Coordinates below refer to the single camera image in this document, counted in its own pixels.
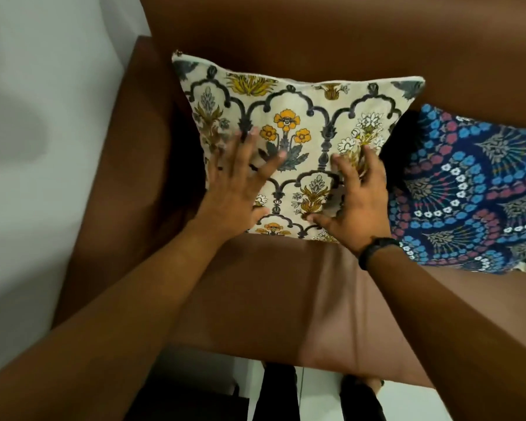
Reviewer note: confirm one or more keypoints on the person's right thumb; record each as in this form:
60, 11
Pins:
321, 222

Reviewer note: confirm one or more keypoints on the person's left forearm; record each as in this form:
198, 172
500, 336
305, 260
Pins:
101, 341

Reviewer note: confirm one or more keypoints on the person's right leg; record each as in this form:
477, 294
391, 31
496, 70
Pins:
360, 401

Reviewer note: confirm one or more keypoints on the person's leg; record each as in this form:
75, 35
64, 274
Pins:
360, 401
275, 392

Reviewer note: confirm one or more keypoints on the cream floral cushion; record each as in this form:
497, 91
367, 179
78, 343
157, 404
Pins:
298, 140

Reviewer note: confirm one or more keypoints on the black wristband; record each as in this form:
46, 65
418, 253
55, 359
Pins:
375, 249

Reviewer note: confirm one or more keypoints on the person's left hand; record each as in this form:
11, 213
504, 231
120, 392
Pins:
233, 195

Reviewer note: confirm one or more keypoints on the brown sofa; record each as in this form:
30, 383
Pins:
311, 48

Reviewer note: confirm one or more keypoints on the blue patterned cushion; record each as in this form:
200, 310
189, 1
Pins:
469, 188

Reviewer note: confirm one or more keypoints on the person's left leg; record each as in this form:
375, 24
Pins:
275, 392

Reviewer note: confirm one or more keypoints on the person's right forearm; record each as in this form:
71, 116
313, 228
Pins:
456, 341

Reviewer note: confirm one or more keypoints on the person's right hand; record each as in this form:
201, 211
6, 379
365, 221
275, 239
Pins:
361, 206

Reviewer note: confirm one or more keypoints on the person's left thumb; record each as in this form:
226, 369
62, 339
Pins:
261, 212

